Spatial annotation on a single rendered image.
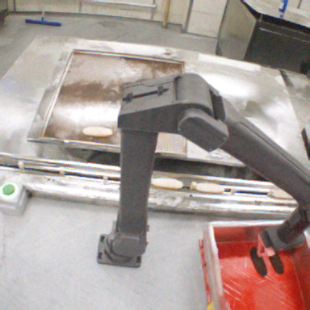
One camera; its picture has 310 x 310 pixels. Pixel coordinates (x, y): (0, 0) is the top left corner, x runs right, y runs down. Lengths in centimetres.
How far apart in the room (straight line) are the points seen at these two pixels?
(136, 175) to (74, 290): 40
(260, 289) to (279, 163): 47
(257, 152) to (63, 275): 57
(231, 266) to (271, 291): 14
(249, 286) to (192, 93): 62
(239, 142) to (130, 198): 23
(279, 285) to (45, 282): 65
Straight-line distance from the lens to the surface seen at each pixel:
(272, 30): 253
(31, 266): 82
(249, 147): 44
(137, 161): 45
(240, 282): 85
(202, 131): 37
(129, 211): 57
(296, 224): 69
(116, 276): 78
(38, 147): 106
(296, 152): 118
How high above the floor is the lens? 156
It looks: 45 degrees down
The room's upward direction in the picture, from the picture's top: 11 degrees clockwise
